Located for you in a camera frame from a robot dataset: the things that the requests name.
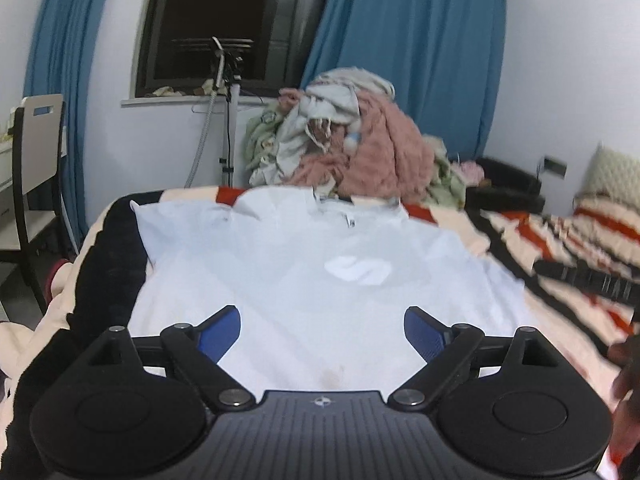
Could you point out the striped fleece blanket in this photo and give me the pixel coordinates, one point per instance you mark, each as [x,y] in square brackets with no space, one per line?
[530,240]

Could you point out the white chair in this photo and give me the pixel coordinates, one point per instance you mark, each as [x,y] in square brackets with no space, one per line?
[35,160]

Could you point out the pink fleece garment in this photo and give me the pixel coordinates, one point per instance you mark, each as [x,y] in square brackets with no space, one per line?
[385,145]

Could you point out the dark window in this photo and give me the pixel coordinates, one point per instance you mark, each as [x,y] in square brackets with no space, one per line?
[225,20]

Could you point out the pile of clothes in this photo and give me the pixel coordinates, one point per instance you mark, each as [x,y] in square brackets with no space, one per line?
[330,92]

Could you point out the white tripod stand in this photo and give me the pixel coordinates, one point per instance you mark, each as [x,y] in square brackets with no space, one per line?
[231,110]

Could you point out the cream knitted pillow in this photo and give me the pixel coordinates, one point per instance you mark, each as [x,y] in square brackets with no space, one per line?
[612,175]

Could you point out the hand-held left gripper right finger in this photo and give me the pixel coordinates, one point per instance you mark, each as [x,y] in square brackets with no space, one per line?
[422,334]

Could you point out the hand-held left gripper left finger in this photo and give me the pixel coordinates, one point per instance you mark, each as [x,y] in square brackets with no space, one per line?
[222,334]

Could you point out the black cloth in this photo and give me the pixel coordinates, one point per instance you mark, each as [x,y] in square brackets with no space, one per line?
[510,182]

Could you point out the pale green patterned garment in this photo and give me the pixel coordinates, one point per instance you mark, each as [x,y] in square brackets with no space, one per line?
[260,135]

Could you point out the white t-shirt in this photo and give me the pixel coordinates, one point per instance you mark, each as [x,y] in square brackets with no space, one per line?
[300,260]

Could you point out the person's right hand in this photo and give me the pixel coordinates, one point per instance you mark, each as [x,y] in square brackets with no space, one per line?
[627,385]

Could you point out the blue curtain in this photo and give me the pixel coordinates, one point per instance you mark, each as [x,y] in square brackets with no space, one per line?
[415,40]
[60,85]

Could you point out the white desk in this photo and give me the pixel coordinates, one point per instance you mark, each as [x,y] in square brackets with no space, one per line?
[9,170]

